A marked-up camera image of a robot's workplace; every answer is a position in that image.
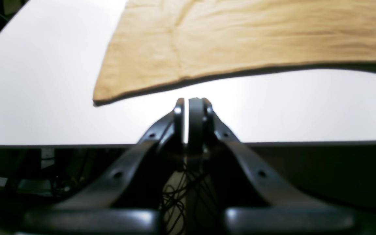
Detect tangled black cables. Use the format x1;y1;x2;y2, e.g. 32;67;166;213
160;163;208;235

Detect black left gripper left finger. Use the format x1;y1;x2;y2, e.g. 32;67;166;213
22;98;184;235

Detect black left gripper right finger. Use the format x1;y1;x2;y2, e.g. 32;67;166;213
188;98;358;235

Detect brown T-shirt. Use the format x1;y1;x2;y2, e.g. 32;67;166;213
93;0;376;104

